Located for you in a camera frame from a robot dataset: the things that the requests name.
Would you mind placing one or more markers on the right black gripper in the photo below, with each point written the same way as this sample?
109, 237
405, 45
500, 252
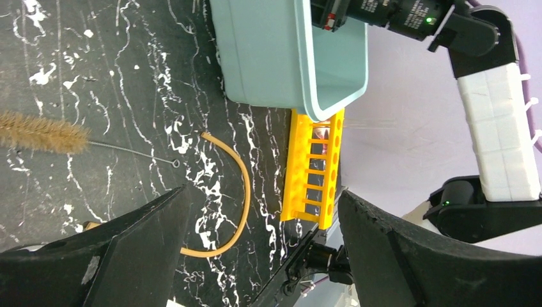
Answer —
415, 19

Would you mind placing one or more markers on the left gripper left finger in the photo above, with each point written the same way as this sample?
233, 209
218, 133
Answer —
128, 261

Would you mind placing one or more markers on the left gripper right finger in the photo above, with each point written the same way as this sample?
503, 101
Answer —
397, 263

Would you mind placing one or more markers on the tan bottle brush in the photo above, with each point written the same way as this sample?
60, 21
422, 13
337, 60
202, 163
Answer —
55, 136

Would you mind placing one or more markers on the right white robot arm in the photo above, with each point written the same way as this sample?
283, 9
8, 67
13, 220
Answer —
505, 197

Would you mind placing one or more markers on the yellow test tube rack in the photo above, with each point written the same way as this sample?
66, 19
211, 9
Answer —
312, 169

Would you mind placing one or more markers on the teal plastic bin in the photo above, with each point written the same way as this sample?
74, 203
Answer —
271, 55

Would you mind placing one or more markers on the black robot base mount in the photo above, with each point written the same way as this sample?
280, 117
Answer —
311, 257

